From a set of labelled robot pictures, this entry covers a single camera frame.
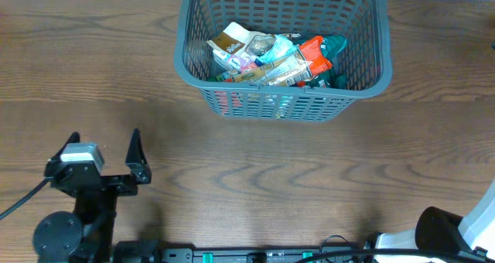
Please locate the light green small packet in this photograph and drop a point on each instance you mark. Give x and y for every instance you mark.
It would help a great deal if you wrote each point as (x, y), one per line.
(281, 48)

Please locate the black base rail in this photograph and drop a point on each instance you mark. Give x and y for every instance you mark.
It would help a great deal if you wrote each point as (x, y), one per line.
(290, 255)

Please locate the beige paper pouch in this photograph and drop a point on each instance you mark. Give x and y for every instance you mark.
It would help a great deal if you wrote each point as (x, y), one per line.
(237, 40)

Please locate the grey plastic basket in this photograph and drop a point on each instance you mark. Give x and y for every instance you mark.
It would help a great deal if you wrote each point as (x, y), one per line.
(366, 60)

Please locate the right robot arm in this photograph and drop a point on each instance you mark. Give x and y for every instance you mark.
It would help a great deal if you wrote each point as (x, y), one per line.
(471, 236)

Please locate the orange biscuit pack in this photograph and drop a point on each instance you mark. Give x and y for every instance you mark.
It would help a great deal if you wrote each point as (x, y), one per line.
(301, 65)

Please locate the green Nescafe coffee bag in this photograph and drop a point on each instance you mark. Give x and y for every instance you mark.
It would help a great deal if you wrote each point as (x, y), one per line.
(334, 77)

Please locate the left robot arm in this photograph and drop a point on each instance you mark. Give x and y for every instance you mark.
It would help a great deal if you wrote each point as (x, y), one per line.
(85, 234)

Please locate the Kleenex tissue multipack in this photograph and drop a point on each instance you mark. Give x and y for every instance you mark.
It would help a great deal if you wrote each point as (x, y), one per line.
(233, 62)

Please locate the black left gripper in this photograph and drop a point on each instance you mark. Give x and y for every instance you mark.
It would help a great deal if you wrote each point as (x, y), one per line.
(124, 185)

